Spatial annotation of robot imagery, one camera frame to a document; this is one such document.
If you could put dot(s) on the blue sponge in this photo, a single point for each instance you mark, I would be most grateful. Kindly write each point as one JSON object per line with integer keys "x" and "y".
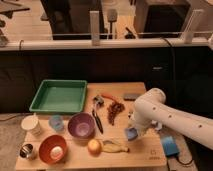
{"x": 128, "y": 134}

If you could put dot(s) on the banana peel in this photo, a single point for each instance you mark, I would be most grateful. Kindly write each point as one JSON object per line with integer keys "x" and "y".
{"x": 113, "y": 147}

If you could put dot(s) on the blue box beside table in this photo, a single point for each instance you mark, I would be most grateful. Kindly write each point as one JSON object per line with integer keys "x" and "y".
{"x": 169, "y": 146}

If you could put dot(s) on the orange carrot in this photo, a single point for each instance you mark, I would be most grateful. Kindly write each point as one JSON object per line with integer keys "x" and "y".
{"x": 109, "y": 97}

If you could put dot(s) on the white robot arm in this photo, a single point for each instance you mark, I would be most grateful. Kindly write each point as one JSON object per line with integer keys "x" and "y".
{"x": 151, "y": 107}

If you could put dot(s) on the metal cup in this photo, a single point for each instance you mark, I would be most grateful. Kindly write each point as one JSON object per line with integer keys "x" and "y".
{"x": 28, "y": 151}

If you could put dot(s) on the small blue plastic cup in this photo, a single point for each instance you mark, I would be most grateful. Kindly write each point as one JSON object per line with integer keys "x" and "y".
{"x": 56, "y": 122}

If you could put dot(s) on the white paper cup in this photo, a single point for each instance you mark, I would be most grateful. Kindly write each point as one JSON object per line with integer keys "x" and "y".
{"x": 31, "y": 124}

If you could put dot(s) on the wooden board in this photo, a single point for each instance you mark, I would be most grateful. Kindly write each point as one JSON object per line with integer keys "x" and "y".
{"x": 144, "y": 153}

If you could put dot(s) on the purple bowl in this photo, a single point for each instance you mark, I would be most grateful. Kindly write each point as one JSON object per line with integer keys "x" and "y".
{"x": 81, "y": 125}

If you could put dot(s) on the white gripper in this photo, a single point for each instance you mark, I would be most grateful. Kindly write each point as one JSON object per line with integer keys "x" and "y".
{"x": 133, "y": 131}

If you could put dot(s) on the bunch of dark grapes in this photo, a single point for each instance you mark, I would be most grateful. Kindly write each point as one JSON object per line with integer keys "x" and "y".
{"x": 113, "y": 110}

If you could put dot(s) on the red bowl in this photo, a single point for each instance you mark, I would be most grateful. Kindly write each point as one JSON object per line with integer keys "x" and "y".
{"x": 53, "y": 149}

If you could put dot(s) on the green plastic tray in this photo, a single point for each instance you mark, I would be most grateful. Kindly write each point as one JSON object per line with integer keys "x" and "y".
{"x": 60, "y": 96}

